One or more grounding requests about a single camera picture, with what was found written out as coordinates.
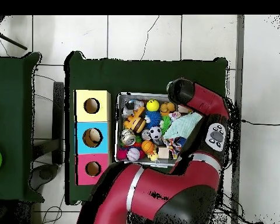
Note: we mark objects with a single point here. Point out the mint green knitted cloth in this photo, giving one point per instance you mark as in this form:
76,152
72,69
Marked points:
179,128

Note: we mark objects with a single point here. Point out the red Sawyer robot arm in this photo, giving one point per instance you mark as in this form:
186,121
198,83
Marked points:
165,186

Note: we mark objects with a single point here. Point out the wooden box with three holes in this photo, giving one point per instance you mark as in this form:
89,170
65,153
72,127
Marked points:
93,116

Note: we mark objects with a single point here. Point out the blue fuzzy puffer ball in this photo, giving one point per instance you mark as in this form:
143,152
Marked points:
152,119

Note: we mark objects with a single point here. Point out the black and white soccer ball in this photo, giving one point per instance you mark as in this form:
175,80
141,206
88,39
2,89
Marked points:
155,132

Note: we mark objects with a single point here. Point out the yellow smiley ball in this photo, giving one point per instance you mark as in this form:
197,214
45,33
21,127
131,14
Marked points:
152,105

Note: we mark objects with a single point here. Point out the small orange basketball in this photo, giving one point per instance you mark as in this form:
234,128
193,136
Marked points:
148,146

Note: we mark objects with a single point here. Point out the white baseball with red stitching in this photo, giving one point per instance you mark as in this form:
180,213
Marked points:
133,154

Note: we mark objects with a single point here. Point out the yellow duck plush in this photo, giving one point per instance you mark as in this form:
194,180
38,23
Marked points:
153,155

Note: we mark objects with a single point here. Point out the small wooden cube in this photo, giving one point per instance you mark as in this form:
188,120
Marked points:
163,152
182,109

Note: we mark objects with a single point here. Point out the dark green side table cloth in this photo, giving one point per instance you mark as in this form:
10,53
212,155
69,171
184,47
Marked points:
11,105

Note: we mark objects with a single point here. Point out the black tripod leg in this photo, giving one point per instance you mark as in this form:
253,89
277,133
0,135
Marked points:
11,42

